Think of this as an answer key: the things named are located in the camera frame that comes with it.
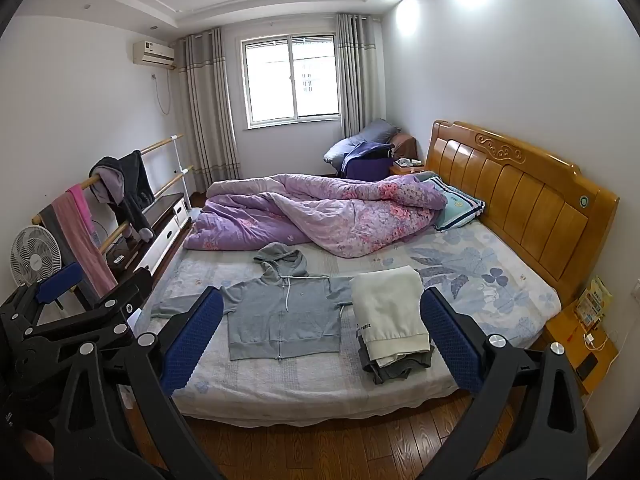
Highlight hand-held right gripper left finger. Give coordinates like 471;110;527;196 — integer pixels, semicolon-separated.
52;286;226;480

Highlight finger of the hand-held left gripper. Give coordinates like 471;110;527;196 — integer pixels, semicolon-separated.
20;268;153;361
0;261;84;333

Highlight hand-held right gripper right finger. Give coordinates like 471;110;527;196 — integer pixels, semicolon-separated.
415;287;593;480

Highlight grey zip hoodie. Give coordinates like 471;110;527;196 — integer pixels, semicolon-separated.
150;242;358;361

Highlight grey folded clothes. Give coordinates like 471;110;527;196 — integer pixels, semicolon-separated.
356;332;435;386

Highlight white fan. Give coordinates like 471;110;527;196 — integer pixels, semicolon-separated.
10;225;63;288

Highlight pink towel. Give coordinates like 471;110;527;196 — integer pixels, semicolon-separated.
52;183;118;298

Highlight cream folded pants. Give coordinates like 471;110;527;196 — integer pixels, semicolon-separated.
348;266;432;368

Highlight white dark-topped cabinet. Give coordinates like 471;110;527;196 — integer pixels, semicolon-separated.
102;192;193;281

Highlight dark jacket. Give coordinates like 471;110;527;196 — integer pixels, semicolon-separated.
89;150;156;241

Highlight wooden nightstand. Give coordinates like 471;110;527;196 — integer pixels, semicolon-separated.
542;300;621;396
389;160;426;177

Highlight wooden bar rack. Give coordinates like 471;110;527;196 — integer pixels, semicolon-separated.
32;133;193;256

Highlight blue striped pillow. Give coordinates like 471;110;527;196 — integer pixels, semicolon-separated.
417;172;486;232

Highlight yellow packets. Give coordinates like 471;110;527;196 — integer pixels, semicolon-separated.
575;276;613;328

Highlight wooden bed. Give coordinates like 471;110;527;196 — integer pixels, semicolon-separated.
150;120;621;428

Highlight purple floral quilt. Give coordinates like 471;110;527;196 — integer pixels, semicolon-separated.
182;172;448;259

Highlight purple cloth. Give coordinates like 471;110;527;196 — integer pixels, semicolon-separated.
345;142;396;181

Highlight grey striped curtain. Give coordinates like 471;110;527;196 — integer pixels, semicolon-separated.
336;12;386;141
175;27;242;193

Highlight brown armchair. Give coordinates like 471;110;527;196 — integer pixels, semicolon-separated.
390;133;418;161

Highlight blue folded bedding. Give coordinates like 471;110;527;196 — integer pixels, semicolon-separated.
324;120;401;163

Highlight white air conditioner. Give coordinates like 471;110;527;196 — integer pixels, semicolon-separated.
132;40;177;67

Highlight window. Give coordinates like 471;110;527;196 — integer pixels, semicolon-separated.
239;34;343;128

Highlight air conditioner cable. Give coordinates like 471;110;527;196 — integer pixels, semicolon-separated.
151;72;173;116

